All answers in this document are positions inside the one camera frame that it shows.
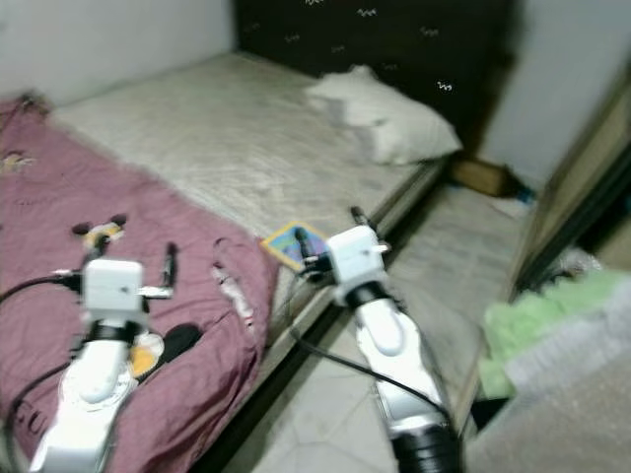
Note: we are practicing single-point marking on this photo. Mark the light green ruffled dress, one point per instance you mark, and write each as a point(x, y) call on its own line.
point(532, 325)

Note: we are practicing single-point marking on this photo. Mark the brown cardboard box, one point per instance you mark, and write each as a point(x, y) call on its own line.
point(481, 177)

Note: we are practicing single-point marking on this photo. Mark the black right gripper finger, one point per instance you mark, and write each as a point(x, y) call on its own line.
point(303, 250)
point(359, 217)

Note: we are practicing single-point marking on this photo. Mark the clear bubble wrap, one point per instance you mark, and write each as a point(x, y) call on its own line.
point(572, 424)

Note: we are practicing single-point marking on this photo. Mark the dark bed frame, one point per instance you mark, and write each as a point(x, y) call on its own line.
point(246, 414)

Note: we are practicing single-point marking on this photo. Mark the dark tufted headboard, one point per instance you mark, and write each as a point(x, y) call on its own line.
point(375, 39)

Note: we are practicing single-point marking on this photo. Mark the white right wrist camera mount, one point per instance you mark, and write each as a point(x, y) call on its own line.
point(358, 254)

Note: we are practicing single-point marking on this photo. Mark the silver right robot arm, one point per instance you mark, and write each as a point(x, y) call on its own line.
point(394, 345)

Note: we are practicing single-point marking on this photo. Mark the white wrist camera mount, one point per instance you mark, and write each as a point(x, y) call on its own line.
point(358, 254)
point(113, 289)

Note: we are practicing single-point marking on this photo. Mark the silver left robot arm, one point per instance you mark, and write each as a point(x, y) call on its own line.
point(94, 384)

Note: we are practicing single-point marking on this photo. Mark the yellow bordered picture book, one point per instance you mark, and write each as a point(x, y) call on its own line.
point(284, 246)

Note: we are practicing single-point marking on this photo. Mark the white quilted mattress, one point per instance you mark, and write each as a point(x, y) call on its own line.
point(217, 138)

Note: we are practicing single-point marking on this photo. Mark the purple cartoon print blanket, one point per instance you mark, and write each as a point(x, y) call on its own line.
point(49, 217)

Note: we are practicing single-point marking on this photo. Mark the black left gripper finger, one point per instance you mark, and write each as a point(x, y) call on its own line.
point(101, 248)
point(172, 266)

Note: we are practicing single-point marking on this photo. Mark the white pillow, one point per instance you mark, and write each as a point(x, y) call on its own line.
point(389, 118)

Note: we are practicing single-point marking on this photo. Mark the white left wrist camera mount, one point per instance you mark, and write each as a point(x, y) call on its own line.
point(113, 289)

